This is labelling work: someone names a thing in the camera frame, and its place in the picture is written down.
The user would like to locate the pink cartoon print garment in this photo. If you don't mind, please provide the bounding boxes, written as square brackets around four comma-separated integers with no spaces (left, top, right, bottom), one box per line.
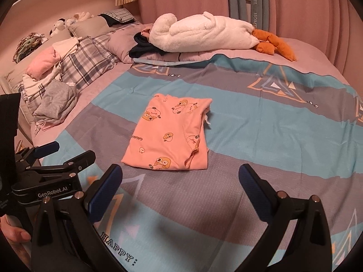
[121,93,212,171]

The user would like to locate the grey folded clothing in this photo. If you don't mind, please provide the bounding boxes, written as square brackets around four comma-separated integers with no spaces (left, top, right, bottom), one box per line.
[33,80,78,130]

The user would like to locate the white striped clothing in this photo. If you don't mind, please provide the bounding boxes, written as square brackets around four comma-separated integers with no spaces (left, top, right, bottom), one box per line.
[18,37,79,103]

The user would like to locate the pink folded clothing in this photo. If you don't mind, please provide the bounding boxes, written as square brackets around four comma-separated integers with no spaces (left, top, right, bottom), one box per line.
[25,46,61,80]

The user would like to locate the dark navy clothing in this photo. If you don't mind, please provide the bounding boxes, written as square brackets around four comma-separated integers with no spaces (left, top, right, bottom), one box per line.
[129,32,167,58]

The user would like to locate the person's left hand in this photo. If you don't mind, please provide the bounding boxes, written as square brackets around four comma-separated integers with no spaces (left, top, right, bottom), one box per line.
[1,215,31,268]

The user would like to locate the green patterned cloth bundle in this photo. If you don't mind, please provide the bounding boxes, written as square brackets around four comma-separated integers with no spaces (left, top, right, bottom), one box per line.
[12,33,48,63]

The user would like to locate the plaid grey pillow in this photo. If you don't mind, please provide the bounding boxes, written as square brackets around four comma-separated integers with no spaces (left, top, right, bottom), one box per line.
[59,22,142,92]

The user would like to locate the blue grey patterned bed sheet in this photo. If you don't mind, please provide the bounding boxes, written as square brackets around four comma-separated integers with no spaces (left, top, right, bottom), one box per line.
[34,55,362,271]

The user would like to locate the small plush toys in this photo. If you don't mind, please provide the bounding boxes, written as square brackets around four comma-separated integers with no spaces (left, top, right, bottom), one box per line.
[49,12,94,37]

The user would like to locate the striped small pillow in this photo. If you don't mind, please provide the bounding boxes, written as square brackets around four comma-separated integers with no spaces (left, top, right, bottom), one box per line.
[99,8,135,27]

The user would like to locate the white plush goose toy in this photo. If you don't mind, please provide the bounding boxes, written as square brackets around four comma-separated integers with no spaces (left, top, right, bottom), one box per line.
[149,11,297,61]

